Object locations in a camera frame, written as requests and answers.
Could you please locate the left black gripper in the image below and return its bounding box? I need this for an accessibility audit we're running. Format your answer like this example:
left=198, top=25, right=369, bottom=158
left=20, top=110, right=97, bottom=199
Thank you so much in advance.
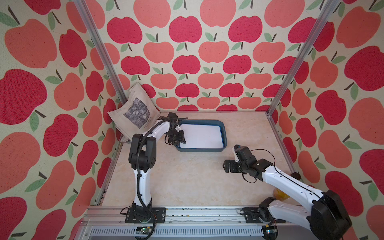
left=166, top=129, right=187, bottom=145

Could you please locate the blue-framed whiteboard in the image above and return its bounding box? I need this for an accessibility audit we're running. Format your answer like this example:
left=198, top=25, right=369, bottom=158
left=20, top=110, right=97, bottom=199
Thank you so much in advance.
left=180, top=124, right=224, bottom=149

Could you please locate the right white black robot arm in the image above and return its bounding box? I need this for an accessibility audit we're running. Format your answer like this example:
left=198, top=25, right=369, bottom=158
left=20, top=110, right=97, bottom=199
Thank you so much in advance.
left=223, top=157, right=352, bottom=240

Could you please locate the teal plastic storage box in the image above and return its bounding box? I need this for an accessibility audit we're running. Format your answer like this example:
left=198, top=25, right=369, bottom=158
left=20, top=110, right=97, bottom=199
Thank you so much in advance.
left=176, top=120, right=228, bottom=153

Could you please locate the beige printed canvas bag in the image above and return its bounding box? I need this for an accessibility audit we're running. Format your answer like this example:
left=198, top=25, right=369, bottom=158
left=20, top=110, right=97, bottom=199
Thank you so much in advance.
left=108, top=83, right=161, bottom=143

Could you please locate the amber bottle black cap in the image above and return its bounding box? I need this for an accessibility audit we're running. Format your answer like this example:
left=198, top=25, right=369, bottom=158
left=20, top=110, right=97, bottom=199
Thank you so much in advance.
left=291, top=172, right=302, bottom=181

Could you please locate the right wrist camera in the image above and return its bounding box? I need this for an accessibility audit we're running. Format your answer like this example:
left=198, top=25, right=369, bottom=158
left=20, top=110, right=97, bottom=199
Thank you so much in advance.
left=234, top=145, right=255, bottom=162

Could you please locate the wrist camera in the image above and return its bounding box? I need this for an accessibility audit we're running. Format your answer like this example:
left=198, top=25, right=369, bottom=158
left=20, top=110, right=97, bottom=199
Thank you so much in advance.
left=234, top=145, right=255, bottom=162
left=166, top=112, right=188, bottom=123

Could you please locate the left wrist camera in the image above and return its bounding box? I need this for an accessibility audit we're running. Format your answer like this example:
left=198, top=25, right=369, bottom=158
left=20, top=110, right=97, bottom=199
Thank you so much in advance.
left=166, top=112, right=188, bottom=123

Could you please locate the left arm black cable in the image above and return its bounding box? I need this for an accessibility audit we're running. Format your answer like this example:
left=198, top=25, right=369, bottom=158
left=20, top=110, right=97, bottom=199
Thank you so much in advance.
left=133, top=115, right=181, bottom=240

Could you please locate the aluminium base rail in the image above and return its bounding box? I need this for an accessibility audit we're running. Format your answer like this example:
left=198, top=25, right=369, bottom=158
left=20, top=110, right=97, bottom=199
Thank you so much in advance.
left=73, top=205, right=334, bottom=240

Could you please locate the left aluminium frame post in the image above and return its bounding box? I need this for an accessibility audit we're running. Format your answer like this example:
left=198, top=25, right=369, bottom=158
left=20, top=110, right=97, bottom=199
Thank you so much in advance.
left=74, top=0, right=127, bottom=105

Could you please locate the aluminium frame post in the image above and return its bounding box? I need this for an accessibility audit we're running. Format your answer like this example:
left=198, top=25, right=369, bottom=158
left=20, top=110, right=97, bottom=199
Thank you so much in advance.
left=266, top=0, right=341, bottom=119
left=74, top=0, right=127, bottom=105

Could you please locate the right aluminium frame post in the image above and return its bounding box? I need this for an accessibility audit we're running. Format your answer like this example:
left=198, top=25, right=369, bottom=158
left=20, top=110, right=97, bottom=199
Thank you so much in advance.
left=266, top=0, right=341, bottom=119

